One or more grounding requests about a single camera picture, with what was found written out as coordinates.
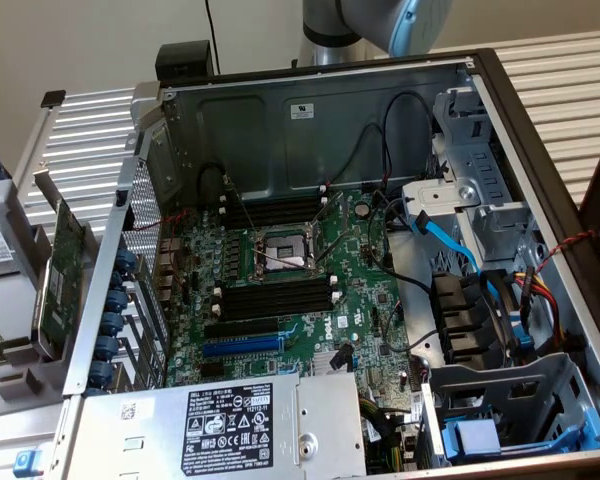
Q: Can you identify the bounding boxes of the silver CPU socket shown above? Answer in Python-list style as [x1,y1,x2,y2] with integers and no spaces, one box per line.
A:
[249,219,329,285]

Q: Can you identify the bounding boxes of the thin metal locking lever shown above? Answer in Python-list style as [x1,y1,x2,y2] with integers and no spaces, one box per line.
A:
[313,230,355,265]
[222,173,261,237]

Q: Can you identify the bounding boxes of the green Dell motherboard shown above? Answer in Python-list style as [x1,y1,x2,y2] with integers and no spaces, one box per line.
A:
[162,185,429,399]

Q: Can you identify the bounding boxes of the long black expansion slot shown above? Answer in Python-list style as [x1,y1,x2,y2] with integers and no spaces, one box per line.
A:
[203,317,281,341]

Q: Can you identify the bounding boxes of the open grey PC case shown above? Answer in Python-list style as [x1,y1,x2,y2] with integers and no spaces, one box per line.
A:
[62,47,600,480]

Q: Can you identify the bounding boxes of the blue expansion slot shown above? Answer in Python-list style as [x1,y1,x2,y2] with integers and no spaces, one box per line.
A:
[201,335,287,359]

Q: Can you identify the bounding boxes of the black board connector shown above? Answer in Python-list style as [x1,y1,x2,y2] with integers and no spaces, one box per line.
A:
[329,342,356,372]

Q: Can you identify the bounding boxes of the silver chipset heat sink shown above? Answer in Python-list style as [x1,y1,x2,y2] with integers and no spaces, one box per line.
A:
[311,349,355,377]

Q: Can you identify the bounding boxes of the black fan shroud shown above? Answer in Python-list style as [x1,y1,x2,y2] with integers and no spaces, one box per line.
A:
[429,269,519,366]

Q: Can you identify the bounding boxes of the blue slot clip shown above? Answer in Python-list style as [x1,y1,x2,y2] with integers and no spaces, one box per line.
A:
[101,312,126,337]
[95,335,122,362]
[89,360,115,388]
[114,248,138,274]
[104,288,130,314]

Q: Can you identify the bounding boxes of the grey power supply unit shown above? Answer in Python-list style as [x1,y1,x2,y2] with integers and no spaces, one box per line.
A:
[62,372,369,480]

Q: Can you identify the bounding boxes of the silver drive cage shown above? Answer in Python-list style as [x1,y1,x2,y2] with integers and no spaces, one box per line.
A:
[402,87,544,281]

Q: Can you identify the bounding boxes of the black power supply label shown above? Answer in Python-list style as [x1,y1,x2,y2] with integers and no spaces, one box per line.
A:
[181,383,275,476]

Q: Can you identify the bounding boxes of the black plastic box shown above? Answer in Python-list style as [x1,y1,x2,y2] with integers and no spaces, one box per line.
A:
[154,40,213,84]

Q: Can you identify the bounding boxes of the green graphics card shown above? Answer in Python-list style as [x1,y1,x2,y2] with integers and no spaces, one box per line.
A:
[31,169,89,359]

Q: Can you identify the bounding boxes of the blue disk caddy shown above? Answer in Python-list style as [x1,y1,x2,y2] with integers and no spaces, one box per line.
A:
[442,407,600,464]

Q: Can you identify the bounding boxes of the grey disk bay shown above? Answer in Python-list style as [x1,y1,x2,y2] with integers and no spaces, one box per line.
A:
[419,352,600,471]

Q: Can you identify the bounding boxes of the grey parts rack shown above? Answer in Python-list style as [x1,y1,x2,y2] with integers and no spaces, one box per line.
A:
[0,174,106,419]

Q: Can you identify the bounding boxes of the small blue latch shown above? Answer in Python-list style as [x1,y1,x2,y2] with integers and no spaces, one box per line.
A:
[12,449,45,479]

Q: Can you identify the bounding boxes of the thin dark wire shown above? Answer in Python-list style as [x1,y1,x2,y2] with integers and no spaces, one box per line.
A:
[329,123,392,187]

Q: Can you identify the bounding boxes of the thick black wire loop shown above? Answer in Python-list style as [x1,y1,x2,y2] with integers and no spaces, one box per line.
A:
[196,162,230,201]

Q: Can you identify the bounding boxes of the black data wire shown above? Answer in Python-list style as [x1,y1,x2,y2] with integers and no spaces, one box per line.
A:
[367,189,434,297]

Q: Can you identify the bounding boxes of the thin black looped wire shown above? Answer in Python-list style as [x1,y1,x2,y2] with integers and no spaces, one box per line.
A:
[380,90,439,182]

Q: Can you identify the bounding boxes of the blue SATA wire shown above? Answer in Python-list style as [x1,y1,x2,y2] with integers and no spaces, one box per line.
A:
[413,209,504,306]

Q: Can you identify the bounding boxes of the red black twisted wire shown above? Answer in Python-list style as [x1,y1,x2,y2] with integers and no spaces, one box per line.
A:
[132,208,191,233]
[533,228,599,275]

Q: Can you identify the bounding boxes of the short black curved wire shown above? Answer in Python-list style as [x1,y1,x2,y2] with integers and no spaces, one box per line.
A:
[407,327,441,352]

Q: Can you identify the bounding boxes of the power supply wire bundle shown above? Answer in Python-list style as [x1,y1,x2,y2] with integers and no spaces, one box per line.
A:
[358,394,419,474]

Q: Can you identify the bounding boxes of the thin black hanging cable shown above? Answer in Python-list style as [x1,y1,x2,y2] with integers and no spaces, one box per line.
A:
[203,0,222,76]

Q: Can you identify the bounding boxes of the yellow red power wires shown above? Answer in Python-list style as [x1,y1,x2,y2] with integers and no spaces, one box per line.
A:
[512,267,566,351]

